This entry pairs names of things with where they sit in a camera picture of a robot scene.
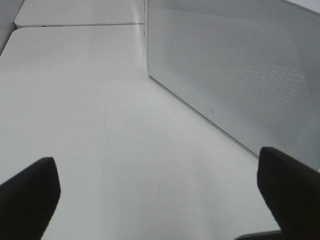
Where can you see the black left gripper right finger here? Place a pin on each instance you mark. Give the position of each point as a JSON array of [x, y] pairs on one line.
[[291, 191]]

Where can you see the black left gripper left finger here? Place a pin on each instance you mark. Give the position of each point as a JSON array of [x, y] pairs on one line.
[[28, 201]]

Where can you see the white microwave door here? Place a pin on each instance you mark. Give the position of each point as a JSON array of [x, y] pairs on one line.
[[252, 67]]

